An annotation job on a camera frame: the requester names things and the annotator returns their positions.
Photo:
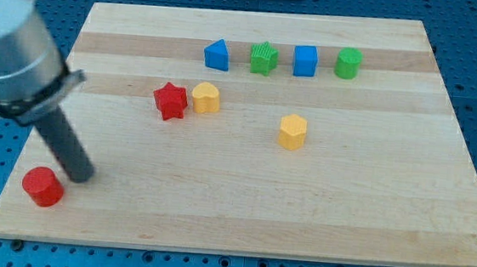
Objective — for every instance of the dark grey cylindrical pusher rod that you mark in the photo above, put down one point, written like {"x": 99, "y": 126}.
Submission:
{"x": 62, "y": 141}

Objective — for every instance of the blue cube block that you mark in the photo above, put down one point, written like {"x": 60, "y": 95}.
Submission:
{"x": 304, "y": 61}

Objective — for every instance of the red cylinder block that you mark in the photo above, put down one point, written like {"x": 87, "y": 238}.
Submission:
{"x": 42, "y": 186}

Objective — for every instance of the yellow hexagon block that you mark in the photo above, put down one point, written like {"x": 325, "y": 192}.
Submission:
{"x": 293, "y": 129}

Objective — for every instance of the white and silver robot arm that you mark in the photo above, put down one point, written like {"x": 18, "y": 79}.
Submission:
{"x": 34, "y": 78}

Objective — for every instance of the wooden board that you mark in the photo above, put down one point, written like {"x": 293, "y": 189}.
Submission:
{"x": 384, "y": 176}

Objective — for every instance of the blue triangle block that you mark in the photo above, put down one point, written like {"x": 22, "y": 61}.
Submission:
{"x": 216, "y": 56}

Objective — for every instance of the yellow heart block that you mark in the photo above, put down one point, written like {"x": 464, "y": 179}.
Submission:
{"x": 206, "y": 98}

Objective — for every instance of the red star block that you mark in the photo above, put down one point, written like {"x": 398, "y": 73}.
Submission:
{"x": 171, "y": 101}

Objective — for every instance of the green star block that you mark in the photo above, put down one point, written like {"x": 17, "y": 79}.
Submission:
{"x": 264, "y": 58}

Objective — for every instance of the green cylinder block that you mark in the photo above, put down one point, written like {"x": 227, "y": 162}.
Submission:
{"x": 348, "y": 63}

